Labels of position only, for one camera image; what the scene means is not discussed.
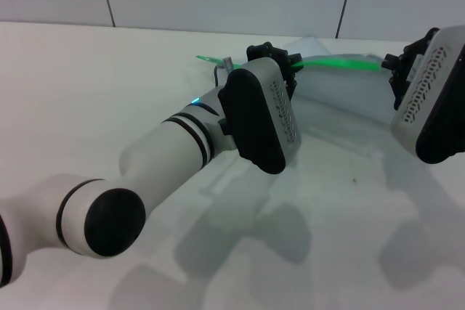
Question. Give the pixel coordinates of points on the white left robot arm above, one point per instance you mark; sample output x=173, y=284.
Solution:
x=163, y=150

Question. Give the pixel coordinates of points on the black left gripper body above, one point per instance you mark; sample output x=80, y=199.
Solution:
x=284, y=70

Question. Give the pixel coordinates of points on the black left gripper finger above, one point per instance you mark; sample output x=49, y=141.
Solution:
x=292, y=81
x=269, y=51

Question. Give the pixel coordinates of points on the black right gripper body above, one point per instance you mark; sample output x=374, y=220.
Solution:
x=421, y=46

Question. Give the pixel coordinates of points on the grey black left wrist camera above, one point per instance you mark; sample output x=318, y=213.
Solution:
x=250, y=125

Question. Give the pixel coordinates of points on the clear green-zip document bag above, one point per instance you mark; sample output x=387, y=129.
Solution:
x=341, y=62

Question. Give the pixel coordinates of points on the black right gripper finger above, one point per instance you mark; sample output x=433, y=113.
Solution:
x=401, y=85
x=397, y=63

